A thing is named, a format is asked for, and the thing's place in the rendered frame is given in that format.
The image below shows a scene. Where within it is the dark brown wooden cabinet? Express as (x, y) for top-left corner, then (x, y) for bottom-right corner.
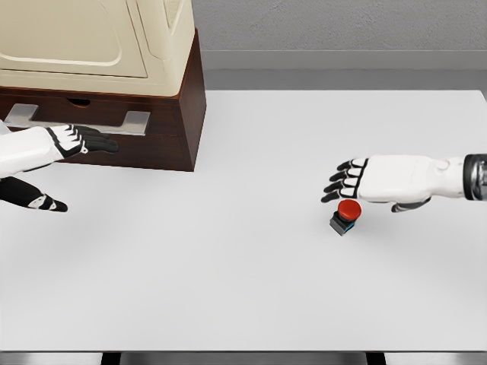
(0, 26), (207, 173)

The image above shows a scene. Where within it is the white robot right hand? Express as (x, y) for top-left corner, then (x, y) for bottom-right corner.
(320, 154), (435, 214)

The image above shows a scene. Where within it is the red push-button switch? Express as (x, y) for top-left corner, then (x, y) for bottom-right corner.
(329, 198), (363, 238)

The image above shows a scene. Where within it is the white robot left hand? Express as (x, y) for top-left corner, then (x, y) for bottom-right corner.
(0, 123), (119, 214)

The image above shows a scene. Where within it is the brown drawer with silver handle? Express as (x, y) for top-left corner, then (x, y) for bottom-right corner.
(0, 87), (180, 138)

